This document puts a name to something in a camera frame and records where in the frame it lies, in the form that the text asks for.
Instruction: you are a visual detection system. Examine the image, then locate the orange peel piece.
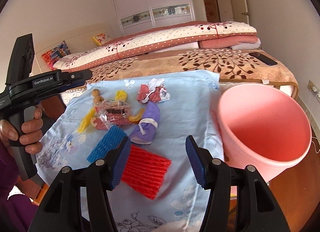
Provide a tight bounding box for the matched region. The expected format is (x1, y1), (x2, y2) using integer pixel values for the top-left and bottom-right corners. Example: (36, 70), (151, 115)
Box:
(129, 108), (145, 123)

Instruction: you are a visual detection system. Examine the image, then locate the red foam fruit net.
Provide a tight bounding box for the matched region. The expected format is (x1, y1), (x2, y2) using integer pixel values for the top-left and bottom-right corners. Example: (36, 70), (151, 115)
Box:
(121, 145), (171, 200)

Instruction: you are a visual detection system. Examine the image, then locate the brown leaf pattern blanket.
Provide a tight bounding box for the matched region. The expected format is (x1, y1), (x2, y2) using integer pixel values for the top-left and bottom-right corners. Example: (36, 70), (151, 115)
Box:
(86, 48), (299, 99)

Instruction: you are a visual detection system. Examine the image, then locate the person's left hand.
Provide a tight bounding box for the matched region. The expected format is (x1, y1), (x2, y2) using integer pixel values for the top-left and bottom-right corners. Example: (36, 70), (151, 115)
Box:
(1, 107), (43, 157)

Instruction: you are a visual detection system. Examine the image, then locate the crumpled red white paper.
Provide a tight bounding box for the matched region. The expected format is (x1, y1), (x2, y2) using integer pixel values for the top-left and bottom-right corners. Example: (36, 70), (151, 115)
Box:
(137, 78), (171, 103)

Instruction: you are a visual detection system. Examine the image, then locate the purple face mask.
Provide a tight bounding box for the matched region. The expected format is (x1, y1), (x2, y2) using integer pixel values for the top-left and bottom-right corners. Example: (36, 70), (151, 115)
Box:
(129, 102), (160, 145)

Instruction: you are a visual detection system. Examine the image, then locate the purple left sleeve forearm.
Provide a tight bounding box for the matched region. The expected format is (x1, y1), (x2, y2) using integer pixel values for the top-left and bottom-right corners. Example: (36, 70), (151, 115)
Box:
(1, 145), (38, 231)

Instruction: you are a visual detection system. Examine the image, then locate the polka dot folded quilt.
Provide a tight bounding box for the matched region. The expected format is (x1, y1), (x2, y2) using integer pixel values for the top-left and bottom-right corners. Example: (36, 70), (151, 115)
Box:
(53, 21), (257, 71)

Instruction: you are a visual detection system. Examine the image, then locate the walnut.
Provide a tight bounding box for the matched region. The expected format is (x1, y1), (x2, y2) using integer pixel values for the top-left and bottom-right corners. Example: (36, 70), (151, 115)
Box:
(92, 89), (100, 97)
(93, 96), (104, 105)

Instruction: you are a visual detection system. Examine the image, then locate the colourful patterned pillow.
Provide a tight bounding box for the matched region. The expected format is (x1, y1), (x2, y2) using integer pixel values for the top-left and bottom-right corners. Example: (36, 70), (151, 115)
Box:
(41, 41), (71, 70)

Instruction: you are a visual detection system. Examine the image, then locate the pink plastic trash bucket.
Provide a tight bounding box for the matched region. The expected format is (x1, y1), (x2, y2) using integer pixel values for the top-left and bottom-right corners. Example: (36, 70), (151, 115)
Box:
(217, 83), (312, 182)

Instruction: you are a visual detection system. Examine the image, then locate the yellow plastic wrapper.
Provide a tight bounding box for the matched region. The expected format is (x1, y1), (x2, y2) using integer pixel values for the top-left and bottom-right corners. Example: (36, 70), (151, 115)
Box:
(115, 90), (128, 102)

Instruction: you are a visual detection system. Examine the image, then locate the cream bed headboard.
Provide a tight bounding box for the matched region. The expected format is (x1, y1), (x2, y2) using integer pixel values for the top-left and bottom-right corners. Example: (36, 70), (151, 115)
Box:
(31, 23), (113, 75)

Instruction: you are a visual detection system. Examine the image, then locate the wall power socket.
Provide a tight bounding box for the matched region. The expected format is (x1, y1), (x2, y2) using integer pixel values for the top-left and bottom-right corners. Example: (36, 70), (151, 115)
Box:
(308, 80), (320, 102)

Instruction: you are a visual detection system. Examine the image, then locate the light blue floral cloth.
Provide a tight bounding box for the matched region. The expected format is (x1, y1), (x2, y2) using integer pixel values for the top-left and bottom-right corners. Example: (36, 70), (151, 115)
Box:
(37, 70), (223, 231)

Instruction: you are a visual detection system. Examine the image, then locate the blue foam fruit net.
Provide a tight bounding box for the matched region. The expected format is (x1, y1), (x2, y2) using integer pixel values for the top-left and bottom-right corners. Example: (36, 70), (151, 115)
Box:
(87, 125), (127, 164)

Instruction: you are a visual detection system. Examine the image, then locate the pink folded blanket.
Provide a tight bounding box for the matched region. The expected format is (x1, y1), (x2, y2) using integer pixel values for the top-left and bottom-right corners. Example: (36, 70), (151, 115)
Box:
(198, 36), (261, 50)

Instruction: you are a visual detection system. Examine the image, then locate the yellow floral pillow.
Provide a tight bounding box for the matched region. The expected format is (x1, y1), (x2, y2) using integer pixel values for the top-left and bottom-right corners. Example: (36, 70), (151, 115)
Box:
(92, 33), (111, 46)

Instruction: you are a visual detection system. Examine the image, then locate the clear pink snack wrapper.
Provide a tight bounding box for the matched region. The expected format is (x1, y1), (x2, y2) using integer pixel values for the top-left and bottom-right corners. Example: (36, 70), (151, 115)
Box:
(91, 99), (131, 130)

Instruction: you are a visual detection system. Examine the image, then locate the black smartphone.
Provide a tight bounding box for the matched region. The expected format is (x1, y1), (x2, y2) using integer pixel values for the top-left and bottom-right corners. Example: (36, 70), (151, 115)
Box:
(249, 52), (277, 66)

